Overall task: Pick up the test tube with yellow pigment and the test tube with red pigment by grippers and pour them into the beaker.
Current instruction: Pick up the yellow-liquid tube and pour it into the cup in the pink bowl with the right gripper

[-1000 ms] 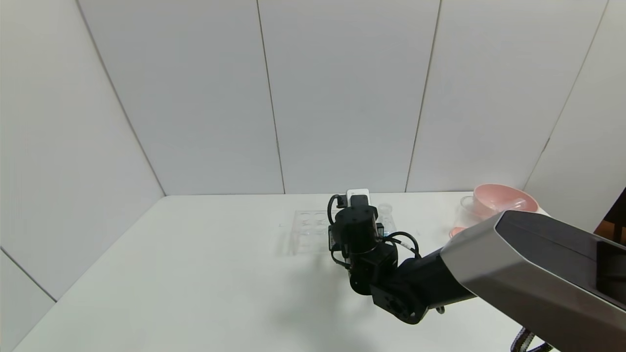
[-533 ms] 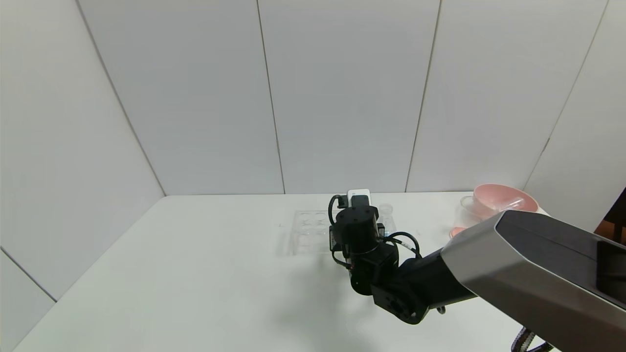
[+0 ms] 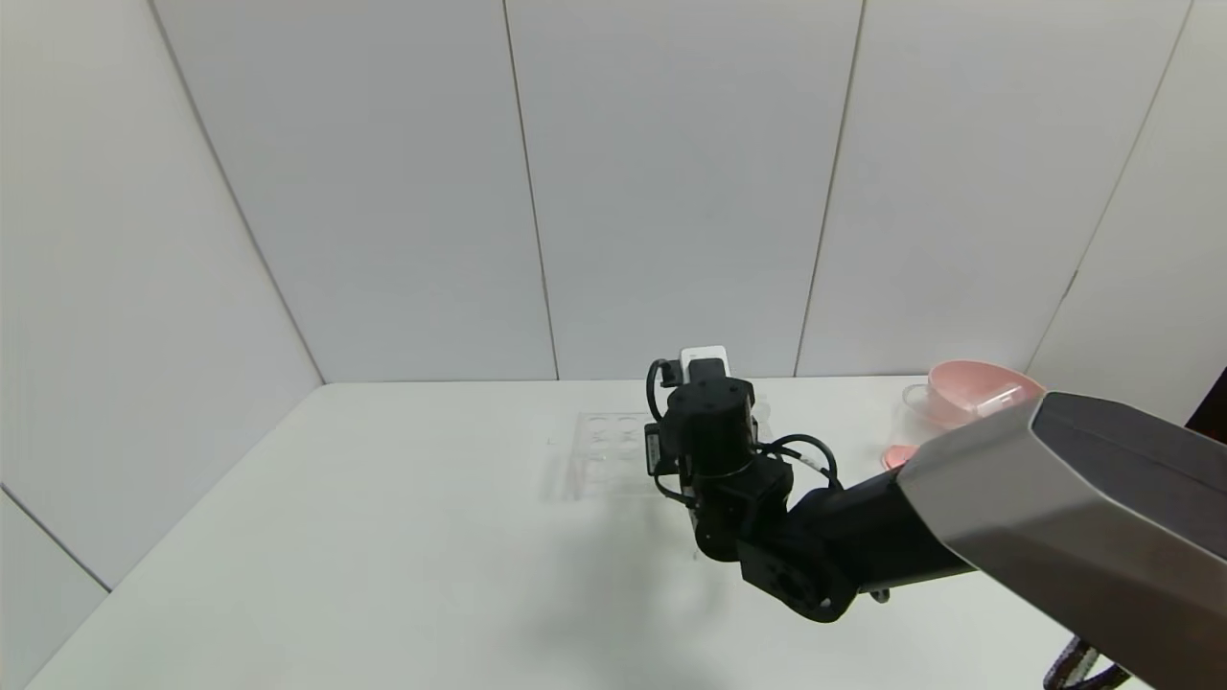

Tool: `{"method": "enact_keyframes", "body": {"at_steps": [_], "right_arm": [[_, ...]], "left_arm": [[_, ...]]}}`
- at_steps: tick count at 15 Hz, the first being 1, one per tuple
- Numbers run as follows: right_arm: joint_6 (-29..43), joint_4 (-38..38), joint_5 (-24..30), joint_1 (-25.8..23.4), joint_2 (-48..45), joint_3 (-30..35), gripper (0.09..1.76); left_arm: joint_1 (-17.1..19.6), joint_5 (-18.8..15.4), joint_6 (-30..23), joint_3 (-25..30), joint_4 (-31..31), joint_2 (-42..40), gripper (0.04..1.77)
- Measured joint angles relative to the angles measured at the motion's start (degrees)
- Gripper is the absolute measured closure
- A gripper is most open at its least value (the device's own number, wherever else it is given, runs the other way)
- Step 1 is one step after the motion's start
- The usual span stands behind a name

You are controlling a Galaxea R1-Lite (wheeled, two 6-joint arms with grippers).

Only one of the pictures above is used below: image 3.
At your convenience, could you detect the clear acrylic test tube rack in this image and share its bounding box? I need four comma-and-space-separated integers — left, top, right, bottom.
566, 410, 777, 501

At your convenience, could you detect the clear glass beaker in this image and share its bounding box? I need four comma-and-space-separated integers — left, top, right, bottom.
882, 382, 972, 472

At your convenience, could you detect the pink plastic bowl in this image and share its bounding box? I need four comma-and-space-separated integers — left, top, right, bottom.
924, 359, 1047, 429

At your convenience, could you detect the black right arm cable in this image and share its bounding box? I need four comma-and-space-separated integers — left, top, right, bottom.
645, 358, 842, 506

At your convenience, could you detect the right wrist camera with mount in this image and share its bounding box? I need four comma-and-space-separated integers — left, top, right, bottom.
661, 344, 731, 386

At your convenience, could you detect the braided black cable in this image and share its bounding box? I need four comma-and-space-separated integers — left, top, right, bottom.
1042, 634, 1134, 690

